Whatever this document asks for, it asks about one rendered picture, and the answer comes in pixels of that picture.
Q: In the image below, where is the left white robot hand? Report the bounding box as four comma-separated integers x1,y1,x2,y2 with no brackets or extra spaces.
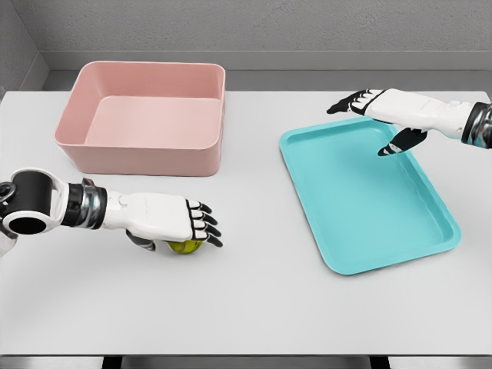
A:
125,194,224,252

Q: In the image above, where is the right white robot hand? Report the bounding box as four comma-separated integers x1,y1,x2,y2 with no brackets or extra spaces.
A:
326,88,429,158

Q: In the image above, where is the yellow-green tennis ball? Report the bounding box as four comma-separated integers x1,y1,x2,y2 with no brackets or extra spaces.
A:
166,239,203,255

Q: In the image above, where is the blue rectangular tray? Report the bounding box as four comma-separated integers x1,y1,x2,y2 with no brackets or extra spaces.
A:
278,117,462,277

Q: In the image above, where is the pink rectangular basket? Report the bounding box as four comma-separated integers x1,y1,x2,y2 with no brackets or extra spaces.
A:
53,60,227,178

